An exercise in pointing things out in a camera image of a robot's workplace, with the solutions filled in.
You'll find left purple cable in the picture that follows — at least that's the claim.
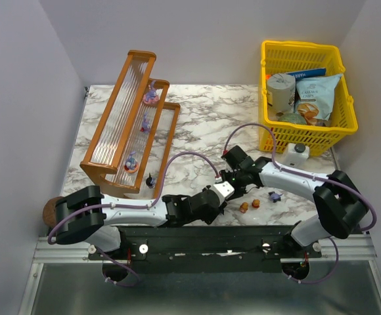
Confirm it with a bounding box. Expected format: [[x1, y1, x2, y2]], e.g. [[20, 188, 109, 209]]
[[47, 151, 223, 287]]

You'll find yellow plastic basket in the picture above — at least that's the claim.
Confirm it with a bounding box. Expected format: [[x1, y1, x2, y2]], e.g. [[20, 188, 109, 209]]
[[258, 40, 358, 156]]

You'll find orange bear toy front right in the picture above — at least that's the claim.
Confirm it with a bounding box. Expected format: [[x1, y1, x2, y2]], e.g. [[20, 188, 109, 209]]
[[252, 199, 260, 209]]

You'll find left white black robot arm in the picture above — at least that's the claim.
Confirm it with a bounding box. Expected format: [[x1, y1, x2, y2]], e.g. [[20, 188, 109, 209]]
[[47, 182, 235, 252]]

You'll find orange bear toy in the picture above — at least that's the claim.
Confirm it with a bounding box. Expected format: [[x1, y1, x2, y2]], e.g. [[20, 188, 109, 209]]
[[239, 202, 249, 213], [252, 199, 260, 209]]

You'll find purple donkey red base toy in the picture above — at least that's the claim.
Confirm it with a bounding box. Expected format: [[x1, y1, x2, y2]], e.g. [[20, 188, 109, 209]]
[[140, 112, 151, 134]]

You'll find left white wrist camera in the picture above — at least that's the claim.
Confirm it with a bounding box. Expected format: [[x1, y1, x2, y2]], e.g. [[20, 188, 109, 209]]
[[210, 181, 235, 203]]

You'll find grey cylindrical canister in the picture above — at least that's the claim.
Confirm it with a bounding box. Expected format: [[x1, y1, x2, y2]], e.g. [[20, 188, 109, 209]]
[[266, 73, 296, 113]]

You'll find brown tiered acrylic shelf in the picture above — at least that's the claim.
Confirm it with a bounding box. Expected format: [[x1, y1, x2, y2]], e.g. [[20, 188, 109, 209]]
[[80, 50, 181, 198]]

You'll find black hat donkey toy front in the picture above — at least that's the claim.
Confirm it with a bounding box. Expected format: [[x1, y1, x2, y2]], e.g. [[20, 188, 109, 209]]
[[145, 173, 156, 189]]

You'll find orange bear toy front left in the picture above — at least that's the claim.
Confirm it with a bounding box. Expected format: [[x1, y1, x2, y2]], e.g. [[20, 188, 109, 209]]
[[239, 202, 249, 213]]

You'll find dark blue box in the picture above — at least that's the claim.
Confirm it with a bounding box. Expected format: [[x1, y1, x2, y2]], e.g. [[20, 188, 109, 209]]
[[286, 68, 326, 81]]

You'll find white bottle grey cap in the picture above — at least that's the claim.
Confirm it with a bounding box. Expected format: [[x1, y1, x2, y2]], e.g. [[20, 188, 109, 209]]
[[282, 143, 310, 169]]

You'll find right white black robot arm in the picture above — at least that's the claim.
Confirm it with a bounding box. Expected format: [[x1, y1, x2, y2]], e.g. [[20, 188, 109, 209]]
[[220, 146, 369, 247]]

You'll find brown topped white roll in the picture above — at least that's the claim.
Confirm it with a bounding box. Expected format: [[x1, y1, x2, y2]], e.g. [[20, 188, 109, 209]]
[[42, 196, 62, 228]]

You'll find green round item in basket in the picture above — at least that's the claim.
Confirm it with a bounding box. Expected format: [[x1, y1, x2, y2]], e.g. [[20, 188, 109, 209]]
[[278, 113, 307, 125]]

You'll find light blue chips bag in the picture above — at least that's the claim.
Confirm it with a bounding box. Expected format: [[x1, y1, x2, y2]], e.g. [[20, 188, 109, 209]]
[[295, 73, 342, 125]]

